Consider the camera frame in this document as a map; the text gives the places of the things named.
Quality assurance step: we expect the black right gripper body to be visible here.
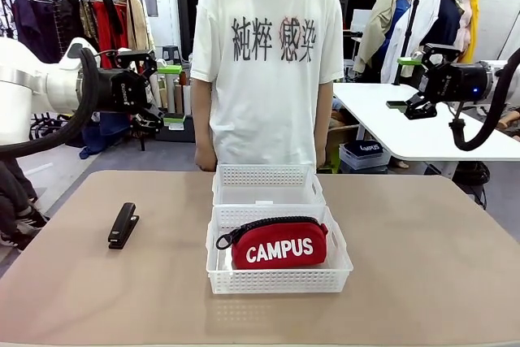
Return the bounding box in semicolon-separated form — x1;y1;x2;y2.
418;61;488;103

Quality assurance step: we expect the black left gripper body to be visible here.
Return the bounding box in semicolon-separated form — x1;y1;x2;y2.
95;68;150;115

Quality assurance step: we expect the black stapler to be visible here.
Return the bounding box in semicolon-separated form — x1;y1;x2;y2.
107;202;141;250

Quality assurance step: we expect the red Campus zipper pouch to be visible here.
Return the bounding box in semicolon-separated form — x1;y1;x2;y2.
214;216;329;271

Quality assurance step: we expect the person's left forearm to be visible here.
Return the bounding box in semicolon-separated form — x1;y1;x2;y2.
314;78;335;157

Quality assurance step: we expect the person's right forearm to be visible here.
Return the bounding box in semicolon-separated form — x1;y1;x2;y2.
192;77;217;153

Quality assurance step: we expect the person's right hand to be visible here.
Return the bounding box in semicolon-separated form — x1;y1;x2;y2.
194;147;217;172

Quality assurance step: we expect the black clothes rack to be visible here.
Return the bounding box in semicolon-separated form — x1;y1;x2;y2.
0;0;148;152

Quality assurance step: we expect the beige cardboard tube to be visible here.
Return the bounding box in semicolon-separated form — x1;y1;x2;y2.
158;77;169;115

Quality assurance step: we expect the white side table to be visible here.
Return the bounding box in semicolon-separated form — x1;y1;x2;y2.
331;81;520;180

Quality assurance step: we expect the black stool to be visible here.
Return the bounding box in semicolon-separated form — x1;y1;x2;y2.
162;45;182;66

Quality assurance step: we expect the beige hanging garment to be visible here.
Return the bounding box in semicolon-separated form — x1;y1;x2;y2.
126;0;156;54

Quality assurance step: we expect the mannequin in white coat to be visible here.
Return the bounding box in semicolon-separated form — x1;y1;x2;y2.
381;0;468;85

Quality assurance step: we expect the grey storage bin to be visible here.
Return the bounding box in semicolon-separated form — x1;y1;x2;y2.
154;123;196;144

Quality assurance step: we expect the black stand pole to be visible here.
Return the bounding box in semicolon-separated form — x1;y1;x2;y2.
405;0;424;59

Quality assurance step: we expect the yellow garment on stand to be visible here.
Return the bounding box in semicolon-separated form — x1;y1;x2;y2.
458;0;481;63

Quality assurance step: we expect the red hanging dress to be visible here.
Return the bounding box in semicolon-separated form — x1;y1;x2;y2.
92;0;129;70

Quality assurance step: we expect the mannequin in beige coat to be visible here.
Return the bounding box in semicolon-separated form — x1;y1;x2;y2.
352;0;419;76

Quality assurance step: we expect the navy Campus pouch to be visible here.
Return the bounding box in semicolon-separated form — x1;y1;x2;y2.
344;141;385;157

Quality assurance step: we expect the black bag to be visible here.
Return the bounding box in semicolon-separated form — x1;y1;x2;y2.
451;161;492;185

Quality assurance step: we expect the brown cardboard box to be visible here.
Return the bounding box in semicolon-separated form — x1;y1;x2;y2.
327;125;361;161

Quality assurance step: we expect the small white storage basket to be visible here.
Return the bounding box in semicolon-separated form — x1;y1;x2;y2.
339;141;392;170

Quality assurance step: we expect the green box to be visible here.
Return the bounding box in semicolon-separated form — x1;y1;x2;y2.
324;147;341;173

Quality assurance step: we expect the dark navy hanging coat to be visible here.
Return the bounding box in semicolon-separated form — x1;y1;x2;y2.
11;0;62;64

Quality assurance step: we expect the person in white printed t-shirt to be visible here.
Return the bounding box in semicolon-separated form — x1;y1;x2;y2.
189;0;345;167

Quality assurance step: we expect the white perforated plastic basket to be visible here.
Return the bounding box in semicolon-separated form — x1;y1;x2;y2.
206;204;354;295
211;163;326;206

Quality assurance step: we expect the person in dark trousers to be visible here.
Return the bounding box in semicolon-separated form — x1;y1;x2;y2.
0;158;50;251

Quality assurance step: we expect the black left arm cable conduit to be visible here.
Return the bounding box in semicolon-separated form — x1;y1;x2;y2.
0;48;101;159

